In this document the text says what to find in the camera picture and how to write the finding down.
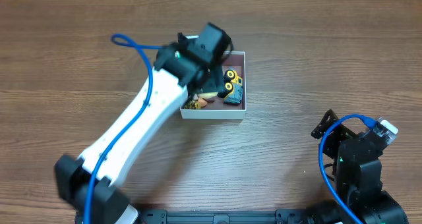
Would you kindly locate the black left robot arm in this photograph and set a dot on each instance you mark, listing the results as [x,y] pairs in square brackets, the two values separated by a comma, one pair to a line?
[182,69]

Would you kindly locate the yellow wheel-shaped toy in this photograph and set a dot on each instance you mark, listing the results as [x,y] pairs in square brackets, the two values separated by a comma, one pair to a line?
[192,104]

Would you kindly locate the yellow plush duck toy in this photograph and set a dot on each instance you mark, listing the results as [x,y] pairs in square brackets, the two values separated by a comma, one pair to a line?
[203,99]

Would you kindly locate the white box with pink interior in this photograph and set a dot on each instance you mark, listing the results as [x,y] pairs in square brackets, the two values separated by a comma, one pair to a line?
[219,110]

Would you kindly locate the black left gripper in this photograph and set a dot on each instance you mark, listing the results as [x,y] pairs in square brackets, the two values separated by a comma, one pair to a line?
[213,84]

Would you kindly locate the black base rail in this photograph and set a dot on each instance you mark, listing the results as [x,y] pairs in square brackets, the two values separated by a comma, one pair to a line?
[287,216]

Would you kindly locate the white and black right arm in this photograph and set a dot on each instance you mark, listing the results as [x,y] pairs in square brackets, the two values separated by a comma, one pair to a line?
[349,161]

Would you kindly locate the grey and yellow toy truck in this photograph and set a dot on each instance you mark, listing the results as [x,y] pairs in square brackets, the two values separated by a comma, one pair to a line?
[233,88]

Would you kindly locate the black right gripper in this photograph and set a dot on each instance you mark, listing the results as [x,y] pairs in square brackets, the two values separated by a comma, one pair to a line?
[338,136]

